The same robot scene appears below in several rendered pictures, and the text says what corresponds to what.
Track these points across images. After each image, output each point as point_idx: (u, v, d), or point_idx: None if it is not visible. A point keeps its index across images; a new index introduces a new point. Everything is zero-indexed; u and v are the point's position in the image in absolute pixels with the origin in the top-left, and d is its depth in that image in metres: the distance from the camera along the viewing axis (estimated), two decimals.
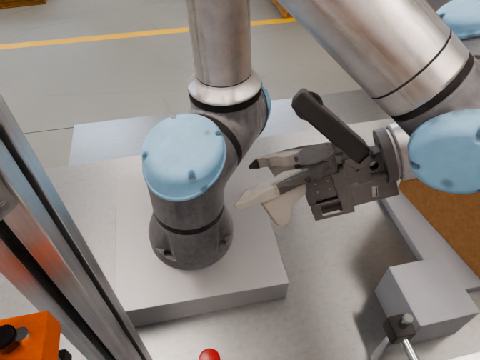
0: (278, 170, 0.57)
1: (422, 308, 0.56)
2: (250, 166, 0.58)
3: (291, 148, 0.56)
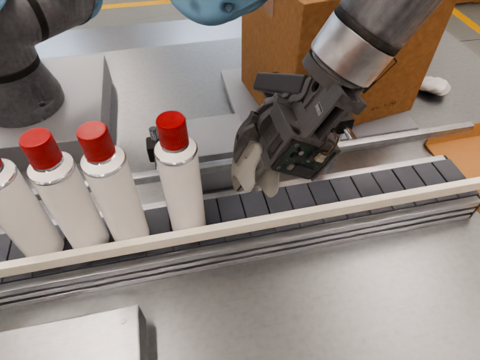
0: (265, 176, 0.49)
1: (200, 146, 0.62)
2: (238, 187, 0.52)
3: None
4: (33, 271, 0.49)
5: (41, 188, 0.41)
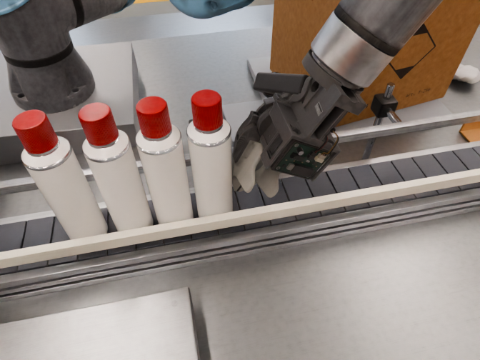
0: (265, 176, 0.49)
1: None
2: (238, 187, 0.52)
3: None
4: (80, 253, 0.48)
5: (97, 166, 0.40)
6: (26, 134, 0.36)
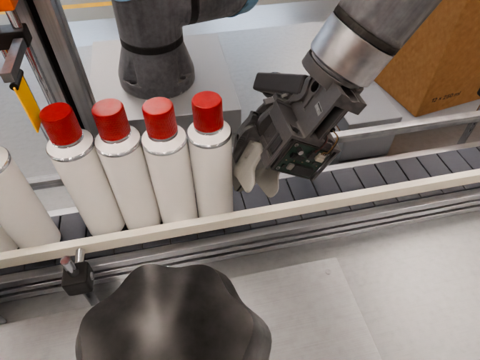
0: (265, 176, 0.49)
1: (353, 114, 0.64)
2: (238, 187, 0.52)
3: None
4: (231, 226, 0.51)
5: (105, 159, 0.41)
6: (55, 126, 0.37)
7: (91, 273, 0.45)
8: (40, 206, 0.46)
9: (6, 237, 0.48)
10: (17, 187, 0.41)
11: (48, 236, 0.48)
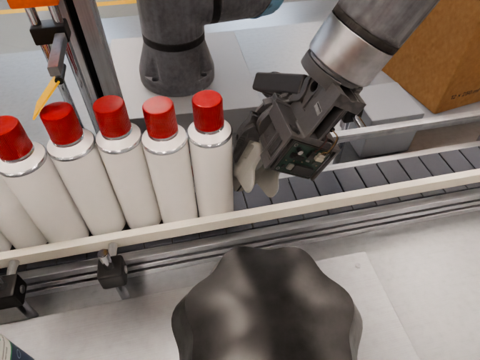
0: (265, 176, 0.49)
1: (375, 111, 0.64)
2: (238, 187, 0.52)
3: None
4: (260, 221, 0.51)
5: (103, 155, 0.41)
6: (60, 124, 0.37)
7: (125, 266, 0.45)
8: (71, 204, 0.46)
9: (37, 231, 0.48)
10: (51, 185, 0.41)
11: (77, 234, 0.48)
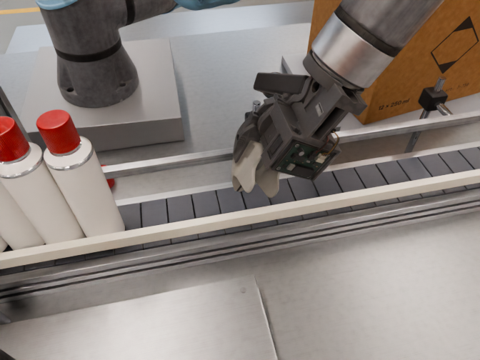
0: (265, 176, 0.49)
1: None
2: (238, 187, 0.52)
3: None
4: (147, 241, 0.49)
5: None
6: None
7: None
8: None
9: None
10: None
11: None
